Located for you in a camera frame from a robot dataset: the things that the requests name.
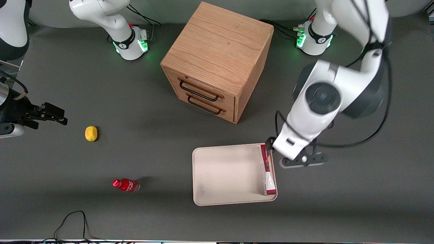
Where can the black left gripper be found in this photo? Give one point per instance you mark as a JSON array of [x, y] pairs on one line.
[[270, 144]]

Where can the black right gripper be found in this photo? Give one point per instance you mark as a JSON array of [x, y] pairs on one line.
[[16, 107]]

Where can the red cookie box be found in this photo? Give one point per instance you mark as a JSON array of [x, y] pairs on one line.
[[269, 183]]

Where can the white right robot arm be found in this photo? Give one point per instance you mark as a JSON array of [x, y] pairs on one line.
[[112, 17]]

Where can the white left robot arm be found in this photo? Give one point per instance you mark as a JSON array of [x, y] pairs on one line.
[[322, 98]]

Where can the cream rectangular tray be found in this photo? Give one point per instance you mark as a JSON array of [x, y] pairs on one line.
[[230, 176]]

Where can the yellow lemon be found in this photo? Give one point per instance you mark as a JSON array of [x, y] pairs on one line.
[[91, 133]]

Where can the red cola bottle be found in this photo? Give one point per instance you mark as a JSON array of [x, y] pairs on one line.
[[127, 185]]

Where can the wooden drawer cabinet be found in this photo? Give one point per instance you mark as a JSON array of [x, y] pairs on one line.
[[217, 44]]

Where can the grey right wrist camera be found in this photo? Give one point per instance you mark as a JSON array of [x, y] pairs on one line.
[[10, 130]]

